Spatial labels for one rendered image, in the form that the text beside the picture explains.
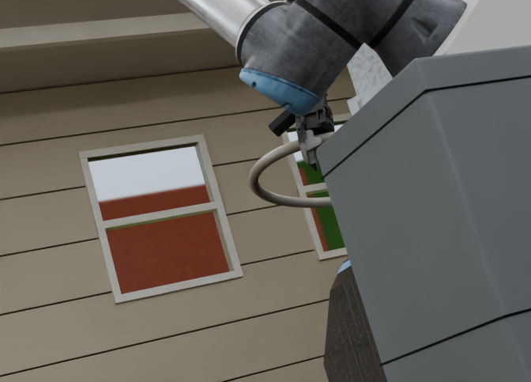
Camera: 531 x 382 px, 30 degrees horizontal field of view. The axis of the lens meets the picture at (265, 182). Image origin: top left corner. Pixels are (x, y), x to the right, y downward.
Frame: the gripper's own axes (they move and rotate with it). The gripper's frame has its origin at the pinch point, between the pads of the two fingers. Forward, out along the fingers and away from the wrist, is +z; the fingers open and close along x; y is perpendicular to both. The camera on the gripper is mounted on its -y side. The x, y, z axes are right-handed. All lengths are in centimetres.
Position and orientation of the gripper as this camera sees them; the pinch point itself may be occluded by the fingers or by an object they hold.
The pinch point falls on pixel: (309, 164)
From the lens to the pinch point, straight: 254.6
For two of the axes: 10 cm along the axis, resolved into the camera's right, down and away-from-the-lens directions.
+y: 9.1, -2.4, -3.2
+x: 3.9, 3.1, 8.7
